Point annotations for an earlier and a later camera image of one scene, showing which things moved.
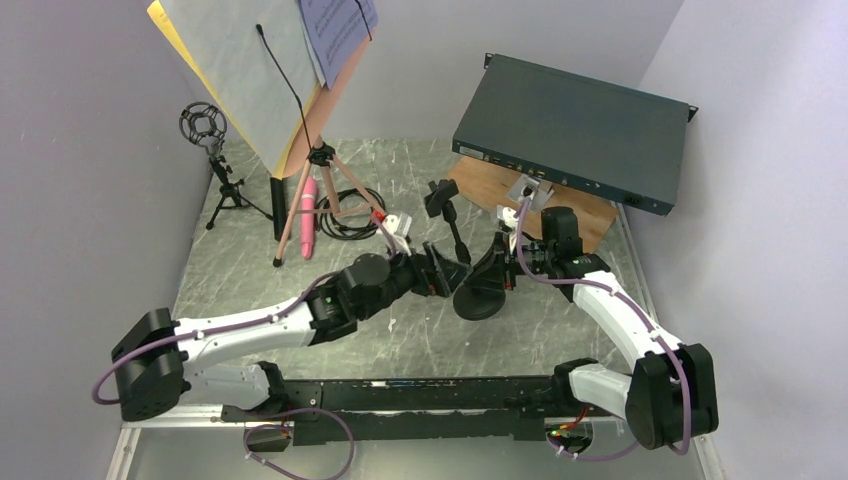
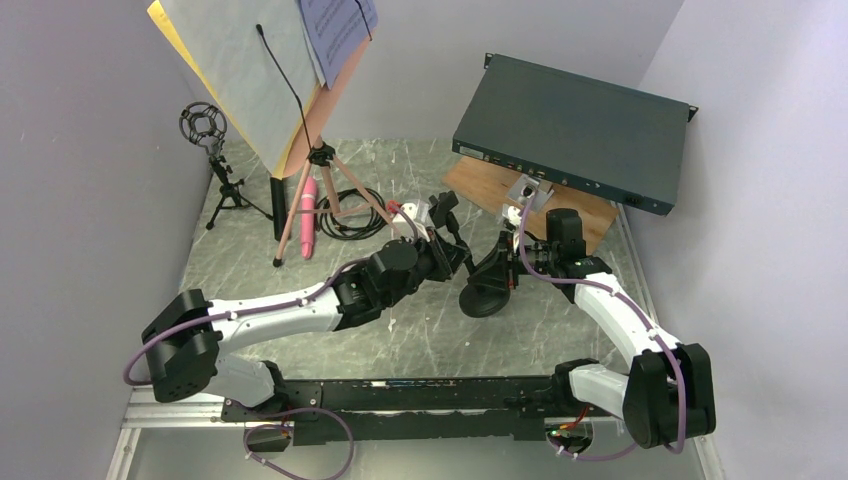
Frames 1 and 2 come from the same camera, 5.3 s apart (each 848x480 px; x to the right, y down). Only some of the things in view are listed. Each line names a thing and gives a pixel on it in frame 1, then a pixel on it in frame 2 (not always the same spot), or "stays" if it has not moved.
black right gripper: x=509 y=270 -> x=496 y=270
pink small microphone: x=308 y=220 stays
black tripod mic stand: x=205 y=125 stays
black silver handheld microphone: x=280 y=210 stays
